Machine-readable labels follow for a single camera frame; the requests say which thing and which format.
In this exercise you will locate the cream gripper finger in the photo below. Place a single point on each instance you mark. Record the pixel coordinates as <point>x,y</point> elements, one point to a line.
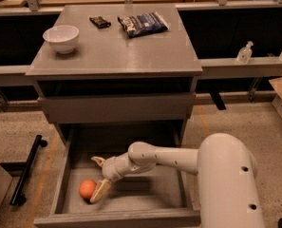
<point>101,189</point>
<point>99,160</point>

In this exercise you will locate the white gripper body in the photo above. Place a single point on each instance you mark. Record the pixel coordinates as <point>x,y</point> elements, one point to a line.
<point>111,169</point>

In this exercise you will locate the orange fruit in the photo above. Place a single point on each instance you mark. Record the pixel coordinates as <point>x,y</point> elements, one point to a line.
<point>87,188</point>

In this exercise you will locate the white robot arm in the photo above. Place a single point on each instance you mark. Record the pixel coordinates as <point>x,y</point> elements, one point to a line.
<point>225,171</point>

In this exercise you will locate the open grey middle drawer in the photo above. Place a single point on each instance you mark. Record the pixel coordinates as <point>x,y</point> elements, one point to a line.
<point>156,199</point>

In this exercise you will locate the closed grey top drawer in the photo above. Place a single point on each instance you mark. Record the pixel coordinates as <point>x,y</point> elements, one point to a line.
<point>115,109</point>

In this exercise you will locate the grey drawer cabinet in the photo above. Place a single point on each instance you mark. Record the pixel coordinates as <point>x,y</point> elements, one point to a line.
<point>111,48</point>

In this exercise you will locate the black metal bar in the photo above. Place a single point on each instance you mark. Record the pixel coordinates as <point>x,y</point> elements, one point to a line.
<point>18,198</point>

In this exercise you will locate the white ceramic bowl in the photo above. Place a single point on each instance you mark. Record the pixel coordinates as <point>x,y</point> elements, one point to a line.
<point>62,39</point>

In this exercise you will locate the small dark snack packet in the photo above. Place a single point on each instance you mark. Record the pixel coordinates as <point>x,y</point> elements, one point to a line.
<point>100,22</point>

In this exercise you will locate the blue chip bag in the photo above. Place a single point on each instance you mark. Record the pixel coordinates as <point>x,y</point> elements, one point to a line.
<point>143,24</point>

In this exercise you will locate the clear sanitizer pump bottle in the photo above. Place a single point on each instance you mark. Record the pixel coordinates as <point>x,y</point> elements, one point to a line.
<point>245,54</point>

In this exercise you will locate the grey metal rail shelf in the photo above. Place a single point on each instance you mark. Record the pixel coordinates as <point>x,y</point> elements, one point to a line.
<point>203,69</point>

